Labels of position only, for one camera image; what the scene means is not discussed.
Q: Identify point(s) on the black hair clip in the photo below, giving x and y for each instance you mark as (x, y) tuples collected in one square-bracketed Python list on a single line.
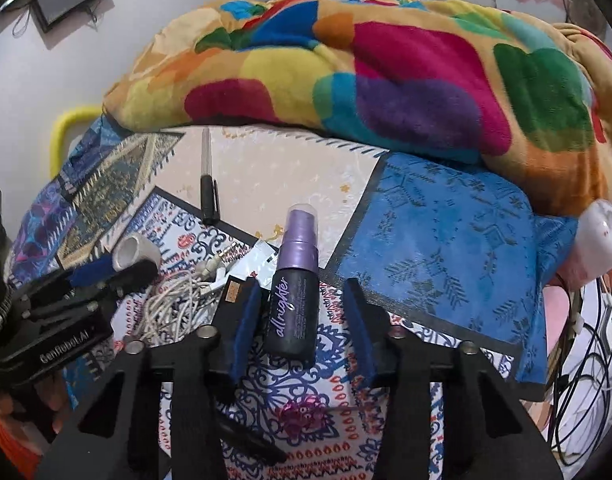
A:
[(251, 442)]

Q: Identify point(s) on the person's left hand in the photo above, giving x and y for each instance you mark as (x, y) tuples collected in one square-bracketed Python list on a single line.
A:
[(36, 405)]

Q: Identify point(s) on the pink beaded hair clip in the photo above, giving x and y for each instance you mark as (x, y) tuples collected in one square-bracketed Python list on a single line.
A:
[(303, 412)]

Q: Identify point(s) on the white tape roll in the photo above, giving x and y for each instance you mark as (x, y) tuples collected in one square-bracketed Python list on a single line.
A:
[(123, 260)]

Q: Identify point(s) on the colourful patch blanket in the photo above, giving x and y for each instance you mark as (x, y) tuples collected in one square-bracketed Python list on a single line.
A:
[(385, 60)]

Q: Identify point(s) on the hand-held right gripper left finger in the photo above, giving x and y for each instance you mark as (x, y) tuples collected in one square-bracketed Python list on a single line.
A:
[(246, 332)]

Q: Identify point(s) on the small brown packet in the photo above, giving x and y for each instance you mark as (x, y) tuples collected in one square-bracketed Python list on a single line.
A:
[(232, 291)]

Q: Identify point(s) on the white plush toy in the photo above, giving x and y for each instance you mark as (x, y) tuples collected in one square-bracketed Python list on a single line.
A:
[(598, 240)]

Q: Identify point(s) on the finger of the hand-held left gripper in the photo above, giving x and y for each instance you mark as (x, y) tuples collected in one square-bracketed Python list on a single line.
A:
[(136, 272), (93, 271)]

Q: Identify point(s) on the white ointment tube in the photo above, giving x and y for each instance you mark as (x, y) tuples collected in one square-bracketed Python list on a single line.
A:
[(258, 260)]

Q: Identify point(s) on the yellow foam tube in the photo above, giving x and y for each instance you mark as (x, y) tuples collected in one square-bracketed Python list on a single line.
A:
[(61, 130)]

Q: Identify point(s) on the patchwork bed sheet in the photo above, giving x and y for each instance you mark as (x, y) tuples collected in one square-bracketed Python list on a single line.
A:
[(286, 170)]

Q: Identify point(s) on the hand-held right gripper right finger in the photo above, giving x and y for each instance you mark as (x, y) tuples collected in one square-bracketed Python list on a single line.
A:
[(360, 332)]

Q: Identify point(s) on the pink cloth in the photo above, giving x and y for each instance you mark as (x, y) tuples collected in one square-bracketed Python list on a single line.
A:
[(560, 310)]

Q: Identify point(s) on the purple spray bottle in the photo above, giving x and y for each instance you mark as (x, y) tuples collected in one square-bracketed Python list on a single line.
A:
[(291, 305)]

